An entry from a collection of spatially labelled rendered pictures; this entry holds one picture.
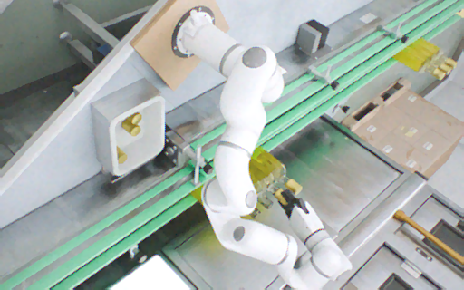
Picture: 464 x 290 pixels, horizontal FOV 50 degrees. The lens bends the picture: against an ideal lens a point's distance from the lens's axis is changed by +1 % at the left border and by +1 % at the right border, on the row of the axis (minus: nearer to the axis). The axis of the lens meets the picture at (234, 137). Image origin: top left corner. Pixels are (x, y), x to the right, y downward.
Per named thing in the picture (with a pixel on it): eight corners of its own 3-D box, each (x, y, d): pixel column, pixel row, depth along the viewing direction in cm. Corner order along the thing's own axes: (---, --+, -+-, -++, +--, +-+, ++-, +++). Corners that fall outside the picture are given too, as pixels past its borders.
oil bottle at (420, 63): (381, 52, 223) (437, 84, 210) (384, 41, 219) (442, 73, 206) (387, 47, 226) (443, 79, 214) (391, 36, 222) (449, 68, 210)
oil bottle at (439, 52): (394, 43, 229) (449, 73, 217) (399, 32, 225) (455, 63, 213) (401, 38, 232) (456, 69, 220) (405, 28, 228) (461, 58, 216)
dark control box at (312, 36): (294, 43, 188) (311, 53, 184) (298, 24, 182) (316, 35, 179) (308, 35, 193) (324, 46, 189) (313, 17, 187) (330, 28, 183)
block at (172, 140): (161, 155, 155) (177, 169, 152) (162, 133, 148) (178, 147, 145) (170, 149, 157) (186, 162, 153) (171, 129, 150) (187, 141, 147)
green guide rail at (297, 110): (188, 162, 155) (205, 178, 151) (188, 160, 154) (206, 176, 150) (454, -5, 250) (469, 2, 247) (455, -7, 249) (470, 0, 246)
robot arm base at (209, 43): (166, 26, 128) (207, 56, 121) (199, -6, 130) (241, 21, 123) (184, 61, 142) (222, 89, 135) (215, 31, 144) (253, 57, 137)
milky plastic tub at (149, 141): (97, 161, 143) (115, 179, 140) (90, 103, 127) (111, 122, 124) (146, 134, 153) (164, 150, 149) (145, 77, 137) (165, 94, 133)
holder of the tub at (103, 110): (99, 171, 147) (114, 188, 144) (90, 102, 128) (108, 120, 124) (145, 145, 157) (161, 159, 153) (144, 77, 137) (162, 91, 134)
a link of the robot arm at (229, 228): (301, 204, 126) (264, 198, 138) (236, 175, 115) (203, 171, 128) (282, 267, 122) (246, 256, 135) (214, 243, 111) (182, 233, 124)
